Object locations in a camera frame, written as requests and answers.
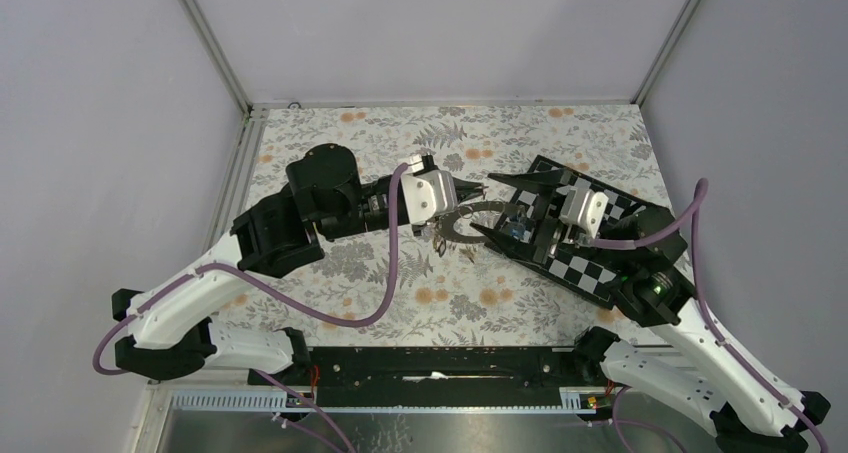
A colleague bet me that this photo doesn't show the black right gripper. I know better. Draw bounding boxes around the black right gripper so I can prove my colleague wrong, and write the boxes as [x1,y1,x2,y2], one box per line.
[467,164,629,270]

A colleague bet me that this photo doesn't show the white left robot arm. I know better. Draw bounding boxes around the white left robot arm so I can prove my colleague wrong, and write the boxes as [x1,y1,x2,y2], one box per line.
[92,143,484,384]

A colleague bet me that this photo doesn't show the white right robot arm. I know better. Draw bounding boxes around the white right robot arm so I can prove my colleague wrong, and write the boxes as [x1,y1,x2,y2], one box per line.
[482,167,830,452]

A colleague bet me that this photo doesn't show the black white chessboard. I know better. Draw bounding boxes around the black white chessboard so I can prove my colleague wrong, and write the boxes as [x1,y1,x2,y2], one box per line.
[487,156,693,313]

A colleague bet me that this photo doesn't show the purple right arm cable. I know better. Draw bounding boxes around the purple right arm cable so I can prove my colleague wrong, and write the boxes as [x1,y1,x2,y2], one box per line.
[589,178,810,453]

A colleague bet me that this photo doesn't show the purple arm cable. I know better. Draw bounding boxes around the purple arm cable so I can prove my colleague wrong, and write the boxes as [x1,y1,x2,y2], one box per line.
[589,178,810,453]
[92,161,432,453]

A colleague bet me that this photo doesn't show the black front rail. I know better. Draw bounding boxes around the black front rail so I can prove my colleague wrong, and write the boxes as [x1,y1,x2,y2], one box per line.
[271,346,607,386]

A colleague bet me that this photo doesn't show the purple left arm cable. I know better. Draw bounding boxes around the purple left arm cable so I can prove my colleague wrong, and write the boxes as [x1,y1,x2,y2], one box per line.
[92,161,432,453]

